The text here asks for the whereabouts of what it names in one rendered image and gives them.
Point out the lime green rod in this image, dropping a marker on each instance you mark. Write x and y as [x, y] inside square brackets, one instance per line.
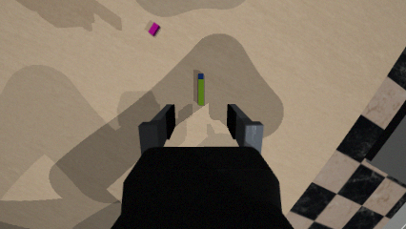
[200, 91]

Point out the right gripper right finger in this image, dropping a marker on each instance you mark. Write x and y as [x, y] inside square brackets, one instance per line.
[243, 130]

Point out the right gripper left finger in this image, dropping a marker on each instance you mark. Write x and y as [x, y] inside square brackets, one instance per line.
[156, 132]

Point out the magenta rectangular block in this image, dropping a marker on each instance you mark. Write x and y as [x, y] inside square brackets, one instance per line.
[153, 30]

